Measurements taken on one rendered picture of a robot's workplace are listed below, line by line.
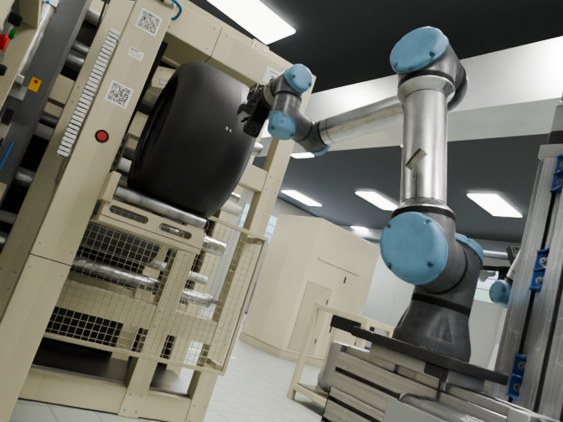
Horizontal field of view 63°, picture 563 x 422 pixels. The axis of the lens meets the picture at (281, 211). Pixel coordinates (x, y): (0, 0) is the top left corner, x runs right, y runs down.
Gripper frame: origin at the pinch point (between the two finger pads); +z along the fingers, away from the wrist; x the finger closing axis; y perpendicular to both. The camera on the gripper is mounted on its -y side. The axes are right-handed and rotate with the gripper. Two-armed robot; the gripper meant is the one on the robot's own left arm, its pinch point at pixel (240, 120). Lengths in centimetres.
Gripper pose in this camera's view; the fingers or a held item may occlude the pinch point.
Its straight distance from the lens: 154.2
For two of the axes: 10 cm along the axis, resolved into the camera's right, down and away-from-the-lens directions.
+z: -5.2, 1.2, 8.4
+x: -8.2, -3.5, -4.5
